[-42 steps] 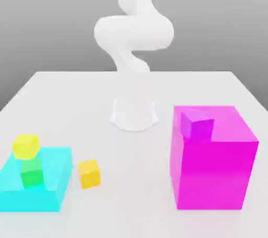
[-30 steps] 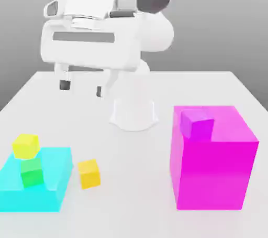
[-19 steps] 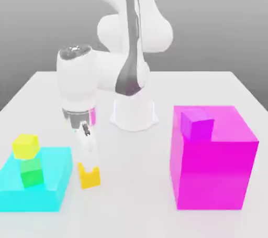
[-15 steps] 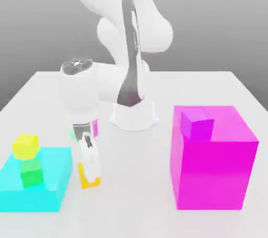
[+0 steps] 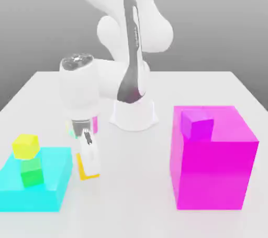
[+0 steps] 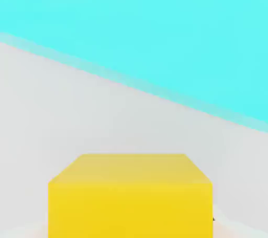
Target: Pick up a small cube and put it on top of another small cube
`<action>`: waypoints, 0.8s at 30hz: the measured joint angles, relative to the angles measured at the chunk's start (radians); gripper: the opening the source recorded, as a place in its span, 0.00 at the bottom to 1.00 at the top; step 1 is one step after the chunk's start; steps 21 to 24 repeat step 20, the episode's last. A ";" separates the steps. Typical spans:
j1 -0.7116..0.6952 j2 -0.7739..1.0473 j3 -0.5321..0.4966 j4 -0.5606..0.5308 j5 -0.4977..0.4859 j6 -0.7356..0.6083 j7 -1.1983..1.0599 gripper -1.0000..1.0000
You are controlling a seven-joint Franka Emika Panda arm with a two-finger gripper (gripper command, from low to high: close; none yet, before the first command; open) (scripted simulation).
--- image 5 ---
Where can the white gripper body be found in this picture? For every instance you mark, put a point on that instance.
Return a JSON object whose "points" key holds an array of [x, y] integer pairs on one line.
{"points": [[91, 158]]}

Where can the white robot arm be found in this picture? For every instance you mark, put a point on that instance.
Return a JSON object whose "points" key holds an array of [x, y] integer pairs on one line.
{"points": [[134, 22]]}

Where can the large cyan box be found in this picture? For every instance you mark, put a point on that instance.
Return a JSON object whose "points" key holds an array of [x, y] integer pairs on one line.
{"points": [[41, 198]]}

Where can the small purple cube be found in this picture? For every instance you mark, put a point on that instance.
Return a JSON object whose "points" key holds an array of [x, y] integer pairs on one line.
{"points": [[197, 130]]}

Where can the small orange cube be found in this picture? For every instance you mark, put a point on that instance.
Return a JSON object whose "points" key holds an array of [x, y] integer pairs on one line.
{"points": [[82, 174]]}

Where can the small yellow cube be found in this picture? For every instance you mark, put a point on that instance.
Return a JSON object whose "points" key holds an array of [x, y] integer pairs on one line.
{"points": [[26, 146]]}

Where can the large magenta box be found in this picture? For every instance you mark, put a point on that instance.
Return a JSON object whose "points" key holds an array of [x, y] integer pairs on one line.
{"points": [[213, 173]]}

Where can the small green cube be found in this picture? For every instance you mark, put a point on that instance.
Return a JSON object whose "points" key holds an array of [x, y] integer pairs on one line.
{"points": [[31, 173]]}

